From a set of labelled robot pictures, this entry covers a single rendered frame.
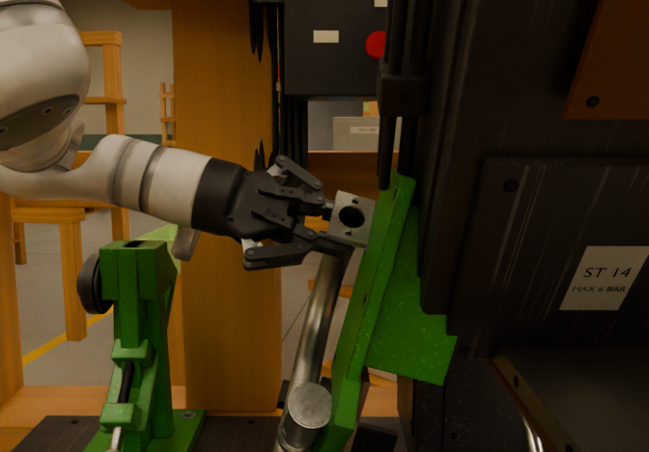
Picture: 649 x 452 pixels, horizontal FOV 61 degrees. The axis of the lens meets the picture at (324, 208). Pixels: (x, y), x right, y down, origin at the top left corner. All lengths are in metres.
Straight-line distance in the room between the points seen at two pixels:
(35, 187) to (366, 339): 0.34
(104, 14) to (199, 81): 11.49
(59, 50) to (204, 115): 0.55
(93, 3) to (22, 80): 12.19
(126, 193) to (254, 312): 0.35
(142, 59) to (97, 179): 11.27
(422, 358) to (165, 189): 0.28
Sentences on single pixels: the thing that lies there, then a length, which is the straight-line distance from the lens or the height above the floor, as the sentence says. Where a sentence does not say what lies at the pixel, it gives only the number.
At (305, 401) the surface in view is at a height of 1.09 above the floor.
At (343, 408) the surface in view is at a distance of 0.46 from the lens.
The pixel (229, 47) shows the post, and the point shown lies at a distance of 0.82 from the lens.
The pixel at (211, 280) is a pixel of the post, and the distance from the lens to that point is 0.84.
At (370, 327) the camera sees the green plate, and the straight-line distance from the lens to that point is 0.45.
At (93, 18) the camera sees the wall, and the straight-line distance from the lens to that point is 12.41.
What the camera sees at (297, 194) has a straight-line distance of 0.56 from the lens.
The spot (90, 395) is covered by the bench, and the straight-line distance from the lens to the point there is 1.03.
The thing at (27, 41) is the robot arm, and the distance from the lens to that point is 0.28.
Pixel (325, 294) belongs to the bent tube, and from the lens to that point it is 0.62.
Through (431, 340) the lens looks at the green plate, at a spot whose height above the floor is 1.14.
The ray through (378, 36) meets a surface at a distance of 0.70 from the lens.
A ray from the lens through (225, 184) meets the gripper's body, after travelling 0.53.
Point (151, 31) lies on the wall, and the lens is 11.80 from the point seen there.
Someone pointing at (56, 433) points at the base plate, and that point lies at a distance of 0.89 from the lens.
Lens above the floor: 1.31
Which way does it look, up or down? 8 degrees down
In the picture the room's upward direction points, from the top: straight up
